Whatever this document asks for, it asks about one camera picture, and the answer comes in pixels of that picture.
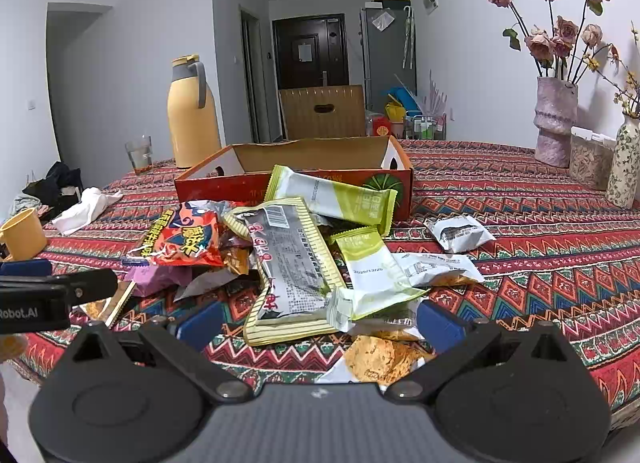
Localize patterned tissue box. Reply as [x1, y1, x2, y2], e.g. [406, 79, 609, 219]
[569, 126, 616, 191]

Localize yellow thermos jug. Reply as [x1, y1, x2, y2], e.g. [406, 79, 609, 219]
[166, 55, 223, 168]

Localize white snack packet orange edge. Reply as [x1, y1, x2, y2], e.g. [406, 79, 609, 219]
[390, 252, 486, 289]

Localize white packet with crisps picture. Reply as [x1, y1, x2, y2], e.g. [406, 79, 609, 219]
[317, 335, 436, 389]

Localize long green white snack packet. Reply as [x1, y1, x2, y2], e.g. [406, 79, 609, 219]
[264, 164, 401, 236]

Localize yellow flower branches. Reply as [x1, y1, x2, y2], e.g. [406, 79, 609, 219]
[580, 23, 640, 118]

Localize small white grey snack packet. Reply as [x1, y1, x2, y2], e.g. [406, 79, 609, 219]
[424, 215, 497, 254]

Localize orange red cardboard box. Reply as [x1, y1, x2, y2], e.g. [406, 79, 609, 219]
[174, 135, 415, 224]

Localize grey refrigerator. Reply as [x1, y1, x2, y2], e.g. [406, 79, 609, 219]
[361, 5, 417, 111]

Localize silver foil snack packet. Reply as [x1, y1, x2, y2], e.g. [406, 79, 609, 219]
[175, 270, 261, 301]

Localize white folded umbrella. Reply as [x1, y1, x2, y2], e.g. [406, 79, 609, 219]
[402, 5, 416, 68]

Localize crumpled white cloth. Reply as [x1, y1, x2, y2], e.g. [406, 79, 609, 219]
[51, 187, 124, 236]

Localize pink snack packet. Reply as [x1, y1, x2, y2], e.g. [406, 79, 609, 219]
[122, 263, 193, 298]

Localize dried pink roses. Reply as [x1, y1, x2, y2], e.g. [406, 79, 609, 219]
[481, 0, 621, 84]

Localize pink textured vase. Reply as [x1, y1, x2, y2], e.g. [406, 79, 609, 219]
[534, 77, 579, 168]

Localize grey packet with yellow border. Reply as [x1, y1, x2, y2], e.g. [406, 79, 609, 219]
[222, 197, 351, 348]

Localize small orange brown snack packet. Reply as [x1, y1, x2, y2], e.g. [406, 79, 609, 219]
[220, 243, 251, 276]

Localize brown gold snack packet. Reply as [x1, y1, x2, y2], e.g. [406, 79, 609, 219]
[80, 280, 137, 329]

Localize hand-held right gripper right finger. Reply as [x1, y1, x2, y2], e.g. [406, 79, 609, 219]
[386, 299, 576, 403]

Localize wooden chair back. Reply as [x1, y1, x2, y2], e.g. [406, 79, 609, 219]
[278, 85, 367, 140]

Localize blue and yellow bags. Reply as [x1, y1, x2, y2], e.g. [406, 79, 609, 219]
[385, 88, 421, 124]

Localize wire storage cart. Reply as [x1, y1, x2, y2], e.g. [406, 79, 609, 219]
[404, 112, 447, 141]

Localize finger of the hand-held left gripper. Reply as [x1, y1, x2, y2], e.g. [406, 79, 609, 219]
[0, 260, 53, 278]
[0, 269, 119, 303]

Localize black clothes pile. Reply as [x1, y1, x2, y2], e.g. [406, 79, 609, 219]
[10, 161, 83, 221]

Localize dark entrance door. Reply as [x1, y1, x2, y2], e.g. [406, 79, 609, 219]
[272, 14, 349, 91]

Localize red orange snack packet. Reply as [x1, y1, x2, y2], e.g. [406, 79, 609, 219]
[137, 200, 225, 269]

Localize drinking glass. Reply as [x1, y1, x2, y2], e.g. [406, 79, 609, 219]
[125, 137, 153, 174]

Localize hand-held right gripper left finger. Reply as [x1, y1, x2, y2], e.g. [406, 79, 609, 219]
[65, 300, 253, 404]

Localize yellow mug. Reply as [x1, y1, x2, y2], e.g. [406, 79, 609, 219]
[0, 208, 49, 262]

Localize floral patterned vase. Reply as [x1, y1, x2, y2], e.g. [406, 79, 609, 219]
[606, 115, 640, 208]

